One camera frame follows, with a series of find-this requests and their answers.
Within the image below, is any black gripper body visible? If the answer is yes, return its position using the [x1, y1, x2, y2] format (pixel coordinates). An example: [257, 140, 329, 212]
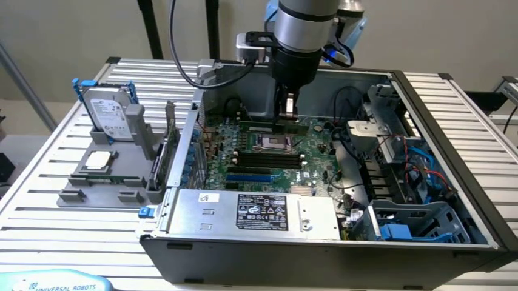
[269, 45, 322, 91]

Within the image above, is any green RAM stick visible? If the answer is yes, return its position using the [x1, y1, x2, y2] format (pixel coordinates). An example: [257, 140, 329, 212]
[238, 119, 309, 136]

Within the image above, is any black RAM slot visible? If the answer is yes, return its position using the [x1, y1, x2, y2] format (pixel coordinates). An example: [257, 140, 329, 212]
[238, 149, 304, 156]
[238, 152, 304, 160]
[235, 159, 304, 169]
[237, 156, 304, 164]

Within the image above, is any grey case fan housing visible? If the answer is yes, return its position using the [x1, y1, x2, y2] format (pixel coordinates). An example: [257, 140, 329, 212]
[201, 64, 281, 118]

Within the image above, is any metal CPU socket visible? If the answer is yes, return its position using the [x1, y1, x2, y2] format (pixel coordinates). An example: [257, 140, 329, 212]
[253, 132, 296, 152]

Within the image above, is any black expansion slot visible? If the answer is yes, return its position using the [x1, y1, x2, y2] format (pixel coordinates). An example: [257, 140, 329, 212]
[226, 166, 273, 177]

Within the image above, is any black stand pole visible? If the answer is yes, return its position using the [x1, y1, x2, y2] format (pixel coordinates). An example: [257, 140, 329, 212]
[205, 0, 223, 60]
[137, 0, 165, 60]

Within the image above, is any metal drive cage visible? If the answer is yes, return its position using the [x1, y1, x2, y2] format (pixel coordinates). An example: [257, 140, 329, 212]
[346, 84, 422, 170]

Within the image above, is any green Dell motherboard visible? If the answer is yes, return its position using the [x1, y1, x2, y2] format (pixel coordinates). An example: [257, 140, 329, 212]
[201, 114, 354, 213]

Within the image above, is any blue expansion slot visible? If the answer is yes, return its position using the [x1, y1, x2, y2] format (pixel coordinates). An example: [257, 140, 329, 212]
[226, 173, 273, 184]

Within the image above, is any silver power supply unit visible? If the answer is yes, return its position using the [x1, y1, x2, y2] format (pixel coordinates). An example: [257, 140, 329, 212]
[166, 189, 342, 241]

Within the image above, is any grey parts rack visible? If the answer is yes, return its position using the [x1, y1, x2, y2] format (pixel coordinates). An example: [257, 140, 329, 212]
[57, 105, 167, 209]

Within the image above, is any hard disk in blue carrier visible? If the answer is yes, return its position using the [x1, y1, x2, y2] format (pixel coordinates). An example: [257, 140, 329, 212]
[71, 78, 141, 142]

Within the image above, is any black box on side table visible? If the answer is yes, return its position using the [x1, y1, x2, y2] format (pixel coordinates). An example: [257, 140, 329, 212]
[464, 90, 508, 116]

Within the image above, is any silver CPU chip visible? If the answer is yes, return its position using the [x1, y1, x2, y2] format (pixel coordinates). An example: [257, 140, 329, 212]
[82, 150, 118, 170]

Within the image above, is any grey disk bay cage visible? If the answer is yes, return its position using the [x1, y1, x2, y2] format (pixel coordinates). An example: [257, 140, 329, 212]
[353, 199, 474, 244]

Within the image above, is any black open PC case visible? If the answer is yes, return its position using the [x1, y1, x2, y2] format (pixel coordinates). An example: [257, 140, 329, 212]
[139, 59, 518, 284]

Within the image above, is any grey metal pole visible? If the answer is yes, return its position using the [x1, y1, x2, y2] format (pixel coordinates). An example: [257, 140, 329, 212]
[0, 41, 59, 132]

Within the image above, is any blue Universal Robots pendant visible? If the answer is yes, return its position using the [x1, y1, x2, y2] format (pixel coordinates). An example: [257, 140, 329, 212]
[0, 269, 114, 291]

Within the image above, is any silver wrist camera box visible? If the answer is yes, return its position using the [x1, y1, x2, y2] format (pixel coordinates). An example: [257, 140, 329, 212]
[235, 31, 271, 65]

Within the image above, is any black camera cable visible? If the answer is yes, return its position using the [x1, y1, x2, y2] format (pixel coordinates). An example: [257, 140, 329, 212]
[170, 0, 254, 89]

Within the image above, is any graphics card with metal bracket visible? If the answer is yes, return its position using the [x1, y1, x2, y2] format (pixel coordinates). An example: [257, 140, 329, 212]
[149, 101, 182, 192]

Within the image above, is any blue wire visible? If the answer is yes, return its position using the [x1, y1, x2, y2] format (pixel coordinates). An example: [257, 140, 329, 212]
[406, 144, 437, 195]

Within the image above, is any red wire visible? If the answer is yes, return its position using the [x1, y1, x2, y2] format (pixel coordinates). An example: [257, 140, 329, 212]
[421, 171, 454, 190]

